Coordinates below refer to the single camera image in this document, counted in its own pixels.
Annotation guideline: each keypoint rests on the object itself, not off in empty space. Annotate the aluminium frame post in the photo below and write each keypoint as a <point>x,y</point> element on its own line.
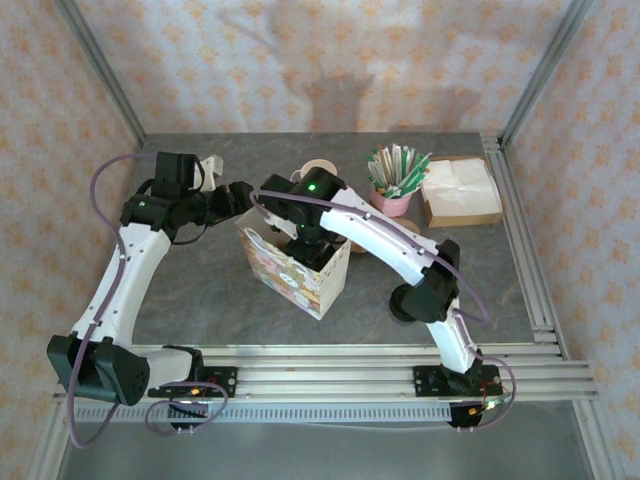
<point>102,70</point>
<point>545,70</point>

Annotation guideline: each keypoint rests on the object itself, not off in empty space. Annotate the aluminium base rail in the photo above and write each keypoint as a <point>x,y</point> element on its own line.
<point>325,375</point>

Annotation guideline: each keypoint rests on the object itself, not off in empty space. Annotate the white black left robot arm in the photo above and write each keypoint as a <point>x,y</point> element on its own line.
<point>125,280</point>

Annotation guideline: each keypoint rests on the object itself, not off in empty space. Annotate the white printed paper bag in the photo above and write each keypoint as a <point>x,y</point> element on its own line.
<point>285,280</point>

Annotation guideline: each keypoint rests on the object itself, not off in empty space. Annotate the cardboard cup carrier stack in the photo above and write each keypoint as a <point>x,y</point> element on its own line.
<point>358,247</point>

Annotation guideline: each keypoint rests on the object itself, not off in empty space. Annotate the white paper napkins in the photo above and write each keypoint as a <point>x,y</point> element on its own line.
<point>460,185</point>

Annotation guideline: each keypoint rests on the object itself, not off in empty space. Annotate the green white stick sachet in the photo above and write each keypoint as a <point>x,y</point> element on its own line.
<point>410,160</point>
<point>372,162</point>
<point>398,160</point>
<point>417,177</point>

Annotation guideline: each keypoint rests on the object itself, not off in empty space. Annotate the stack of paper cups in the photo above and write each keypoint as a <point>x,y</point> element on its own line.
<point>320,165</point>

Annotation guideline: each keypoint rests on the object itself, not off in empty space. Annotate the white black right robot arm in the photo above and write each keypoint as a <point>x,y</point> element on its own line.
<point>375,235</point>

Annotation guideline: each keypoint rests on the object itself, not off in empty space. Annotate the pink sachet holder cup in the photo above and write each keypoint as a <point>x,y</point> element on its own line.
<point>390,205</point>

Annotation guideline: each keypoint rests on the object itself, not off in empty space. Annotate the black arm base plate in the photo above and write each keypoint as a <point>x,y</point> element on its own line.
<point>430,380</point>
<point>225,382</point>

